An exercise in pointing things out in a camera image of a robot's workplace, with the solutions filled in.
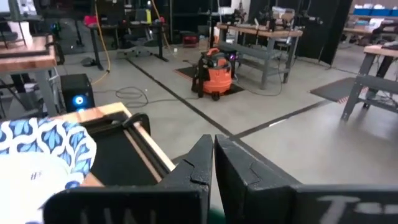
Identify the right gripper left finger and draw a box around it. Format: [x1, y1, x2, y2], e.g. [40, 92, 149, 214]
[43, 134, 214, 224]

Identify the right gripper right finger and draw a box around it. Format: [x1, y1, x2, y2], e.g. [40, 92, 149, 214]
[214, 134, 398, 224]

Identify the green plastic bowl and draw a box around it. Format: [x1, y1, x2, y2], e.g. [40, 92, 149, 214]
[207, 207, 227, 224]

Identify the blue patterned paper bowl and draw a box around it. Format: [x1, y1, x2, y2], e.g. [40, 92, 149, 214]
[0, 116, 98, 224]

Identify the black table mat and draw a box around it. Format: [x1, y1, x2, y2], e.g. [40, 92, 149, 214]
[90, 130, 159, 187]

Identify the orange shop vacuum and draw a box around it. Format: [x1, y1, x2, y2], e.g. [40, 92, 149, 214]
[191, 47, 239, 102]

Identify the black computer tower blue light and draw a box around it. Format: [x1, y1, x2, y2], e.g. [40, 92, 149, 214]
[60, 73, 96, 113]

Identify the wood topped grey workbench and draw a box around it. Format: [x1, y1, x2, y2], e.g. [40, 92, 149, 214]
[216, 23, 304, 91]
[340, 44, 398, 122]

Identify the red toolbox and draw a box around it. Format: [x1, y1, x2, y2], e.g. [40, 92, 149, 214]
[182, 32, 200, 49]

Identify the black desk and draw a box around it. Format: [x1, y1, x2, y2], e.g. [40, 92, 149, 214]
[86, 18, 170, 71]

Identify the black partition panel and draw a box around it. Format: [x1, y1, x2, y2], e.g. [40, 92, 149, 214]
[297, 0, 354, 66]

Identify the small red item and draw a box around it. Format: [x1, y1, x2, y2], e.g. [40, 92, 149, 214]
[83, 15, 98, 27]

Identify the grey metal workbench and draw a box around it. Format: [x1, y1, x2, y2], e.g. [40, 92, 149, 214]
[0, 33, 65, 119]

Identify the row of blue bins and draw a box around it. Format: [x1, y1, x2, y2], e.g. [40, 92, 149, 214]
[353, 7, 398, 17]

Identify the black frame clamp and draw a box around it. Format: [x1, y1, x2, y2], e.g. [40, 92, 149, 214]
[122, 112, 152, 137]

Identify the black floor cable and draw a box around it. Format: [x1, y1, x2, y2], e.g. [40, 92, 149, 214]
[93, 86, 200, 109]

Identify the yellow hanging hose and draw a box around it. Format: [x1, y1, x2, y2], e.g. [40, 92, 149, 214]
[91, 0, 112, 85]

